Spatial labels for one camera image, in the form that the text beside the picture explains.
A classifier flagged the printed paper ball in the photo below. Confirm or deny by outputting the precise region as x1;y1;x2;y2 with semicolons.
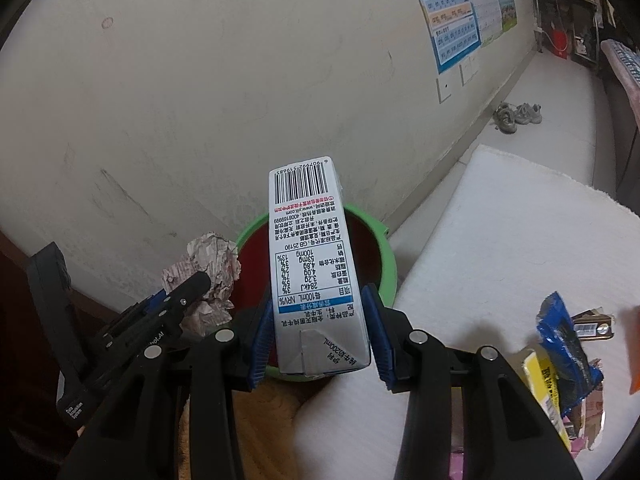
161;231;242;336

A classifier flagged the red bucket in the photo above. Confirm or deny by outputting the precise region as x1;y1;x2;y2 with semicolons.
549;29;571;58

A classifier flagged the grey sneaker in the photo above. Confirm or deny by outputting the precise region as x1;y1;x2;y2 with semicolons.
515;103;543;125

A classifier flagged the silver foil wrapper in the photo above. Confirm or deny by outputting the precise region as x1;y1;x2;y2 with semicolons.
572;310;615;341

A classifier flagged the green basin with red inside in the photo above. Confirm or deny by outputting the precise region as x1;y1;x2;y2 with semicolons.
234;204;399;383

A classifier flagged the yellow snack packet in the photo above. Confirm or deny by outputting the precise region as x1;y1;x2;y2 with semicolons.
517;347;576;453

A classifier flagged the dark brown wooden furniture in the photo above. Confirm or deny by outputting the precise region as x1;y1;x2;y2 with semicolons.
0;230;76;480

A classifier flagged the bed with plaid blanket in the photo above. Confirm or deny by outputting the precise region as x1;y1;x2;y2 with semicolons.
600;39;640;126

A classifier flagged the torn pink paper wrapper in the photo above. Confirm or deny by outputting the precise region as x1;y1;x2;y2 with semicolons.
565;385;607;458

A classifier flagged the blue bordered wall poster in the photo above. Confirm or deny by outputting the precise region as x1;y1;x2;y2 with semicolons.
404;0;483;75

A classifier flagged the black metal shelf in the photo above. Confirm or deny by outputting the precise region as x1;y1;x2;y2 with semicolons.
526;0;601;73

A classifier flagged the pair of grey shoes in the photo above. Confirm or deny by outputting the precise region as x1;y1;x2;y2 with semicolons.
492;102;521;134

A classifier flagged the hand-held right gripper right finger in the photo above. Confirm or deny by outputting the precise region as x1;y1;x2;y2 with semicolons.
361;284;586;480

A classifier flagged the dark blue snack wrapper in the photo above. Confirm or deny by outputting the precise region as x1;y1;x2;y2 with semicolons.
536;292;606;418

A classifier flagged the orange snack bag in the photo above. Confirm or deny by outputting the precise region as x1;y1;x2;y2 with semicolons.
628;305;640;396

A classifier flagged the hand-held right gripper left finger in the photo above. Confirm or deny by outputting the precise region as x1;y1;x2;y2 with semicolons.
60;296;281;480

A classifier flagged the white milk carton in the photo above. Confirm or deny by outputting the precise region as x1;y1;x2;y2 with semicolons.
268;156;373;377

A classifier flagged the tan fuzzy cloth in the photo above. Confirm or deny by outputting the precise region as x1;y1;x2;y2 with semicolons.
180;385;326;480

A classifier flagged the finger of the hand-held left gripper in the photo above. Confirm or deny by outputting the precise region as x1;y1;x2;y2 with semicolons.
149;272;212;312

